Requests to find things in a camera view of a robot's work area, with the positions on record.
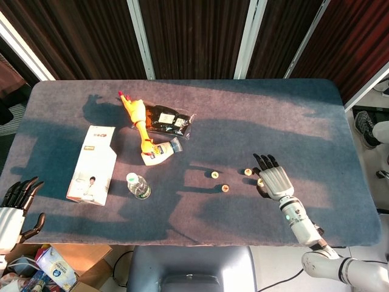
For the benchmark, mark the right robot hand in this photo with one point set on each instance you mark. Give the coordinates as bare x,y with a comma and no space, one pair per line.
276,182

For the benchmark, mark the white cardboard product box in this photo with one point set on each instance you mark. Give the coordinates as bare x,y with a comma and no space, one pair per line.
94,164

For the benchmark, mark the white partition frame post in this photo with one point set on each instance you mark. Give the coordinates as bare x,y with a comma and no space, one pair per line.
142,39
27,56
306,39
364,92
250,39

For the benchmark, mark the grey knit sneaker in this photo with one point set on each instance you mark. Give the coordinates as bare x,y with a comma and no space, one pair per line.
364,127

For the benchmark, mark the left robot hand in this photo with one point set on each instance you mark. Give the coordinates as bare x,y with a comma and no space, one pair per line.
10,225

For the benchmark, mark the clear water bottle green label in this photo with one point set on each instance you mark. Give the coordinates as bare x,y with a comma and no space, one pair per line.
138,186

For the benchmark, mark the grey robot torso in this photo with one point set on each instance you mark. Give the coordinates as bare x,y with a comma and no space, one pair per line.
188,261

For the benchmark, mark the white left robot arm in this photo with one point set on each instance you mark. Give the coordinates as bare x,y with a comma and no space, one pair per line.
2,258

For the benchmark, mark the blue snack packet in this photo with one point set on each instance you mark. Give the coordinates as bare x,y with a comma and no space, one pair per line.
38,283

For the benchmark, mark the blue velvet table cloth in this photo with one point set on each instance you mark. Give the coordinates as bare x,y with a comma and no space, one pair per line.
243,121

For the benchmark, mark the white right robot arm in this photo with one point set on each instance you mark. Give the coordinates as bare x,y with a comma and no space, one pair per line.
301,225

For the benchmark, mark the yellow rubber chicken toy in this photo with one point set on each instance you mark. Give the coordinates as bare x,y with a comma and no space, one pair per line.
136,109

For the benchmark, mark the brown cardboard box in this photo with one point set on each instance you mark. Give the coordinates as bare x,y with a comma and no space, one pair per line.
82,255

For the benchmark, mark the cream mayonnaise squeeze bottle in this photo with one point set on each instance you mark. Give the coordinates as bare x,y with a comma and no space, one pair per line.
164,152

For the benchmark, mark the person's white trouser leg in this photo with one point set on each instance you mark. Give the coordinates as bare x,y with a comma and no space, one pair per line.
383,130

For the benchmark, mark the black shoe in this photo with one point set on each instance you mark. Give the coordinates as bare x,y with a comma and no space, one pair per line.
383,174

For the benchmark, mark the black item in plastic bag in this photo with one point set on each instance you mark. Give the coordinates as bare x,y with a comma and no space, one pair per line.
158,127

